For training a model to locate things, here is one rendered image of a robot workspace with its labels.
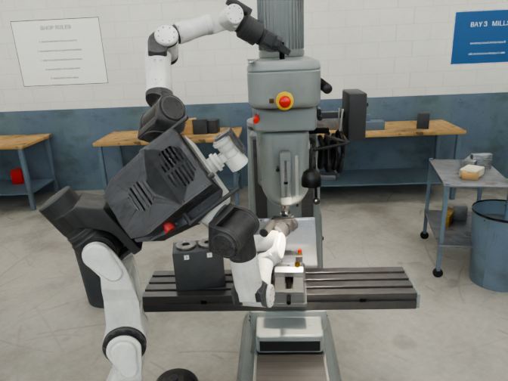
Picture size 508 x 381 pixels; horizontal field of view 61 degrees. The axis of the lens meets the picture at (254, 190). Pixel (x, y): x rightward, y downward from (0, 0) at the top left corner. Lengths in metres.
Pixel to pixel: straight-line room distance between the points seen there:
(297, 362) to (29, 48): 5.75
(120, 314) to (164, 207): 0.46
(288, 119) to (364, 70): 4.47
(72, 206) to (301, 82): 0.83
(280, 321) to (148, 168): 1.00
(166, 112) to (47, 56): 5.37
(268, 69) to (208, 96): 4.54
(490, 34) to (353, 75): 1.77
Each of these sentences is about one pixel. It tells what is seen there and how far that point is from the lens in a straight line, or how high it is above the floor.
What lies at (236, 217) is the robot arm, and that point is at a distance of 1.30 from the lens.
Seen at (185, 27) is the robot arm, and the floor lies 2.01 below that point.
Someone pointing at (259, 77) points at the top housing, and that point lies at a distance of 1.51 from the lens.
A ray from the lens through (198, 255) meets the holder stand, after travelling 1.91.
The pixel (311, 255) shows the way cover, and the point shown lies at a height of 0.91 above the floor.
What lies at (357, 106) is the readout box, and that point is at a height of 1.67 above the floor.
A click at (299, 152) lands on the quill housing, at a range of 1.69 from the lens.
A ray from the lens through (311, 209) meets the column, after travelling 2.25.
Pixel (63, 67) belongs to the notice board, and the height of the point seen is 1.76.
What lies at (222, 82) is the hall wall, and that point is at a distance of 5.98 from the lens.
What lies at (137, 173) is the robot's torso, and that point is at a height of 1.62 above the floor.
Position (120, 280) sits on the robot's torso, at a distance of 1.43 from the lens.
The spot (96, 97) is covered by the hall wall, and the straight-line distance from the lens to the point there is 6.45.
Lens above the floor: 1.95
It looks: 19 degrees down
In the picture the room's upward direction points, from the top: 3 degrees counter-clockwise
